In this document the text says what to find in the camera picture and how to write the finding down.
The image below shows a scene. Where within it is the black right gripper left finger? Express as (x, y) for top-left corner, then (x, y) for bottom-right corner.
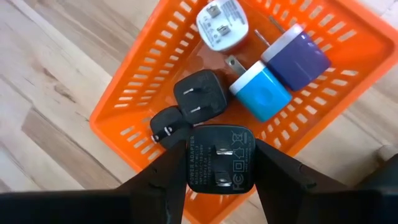
(115, 139), (188, 224)

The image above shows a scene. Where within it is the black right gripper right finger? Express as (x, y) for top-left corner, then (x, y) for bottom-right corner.
(254, 138), (349, 224)

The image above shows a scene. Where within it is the large black power adapter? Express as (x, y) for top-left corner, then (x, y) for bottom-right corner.
(185, 124), (257, 195)

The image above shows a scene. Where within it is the black small nut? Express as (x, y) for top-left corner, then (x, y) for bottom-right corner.
(149, 105), (193, 150)

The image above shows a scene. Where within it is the black charger cube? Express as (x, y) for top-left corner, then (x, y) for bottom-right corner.
(173, 68), (231, 125)

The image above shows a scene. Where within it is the purple white small spool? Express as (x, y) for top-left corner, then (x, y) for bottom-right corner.
(254, 14), (332, 92)

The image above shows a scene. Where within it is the red charger cube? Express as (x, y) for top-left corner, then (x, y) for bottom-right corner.
(195, 0), (249, 53)

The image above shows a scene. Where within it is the orange plastic basket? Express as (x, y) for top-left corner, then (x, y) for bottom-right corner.
(89, 0), (398, 224)

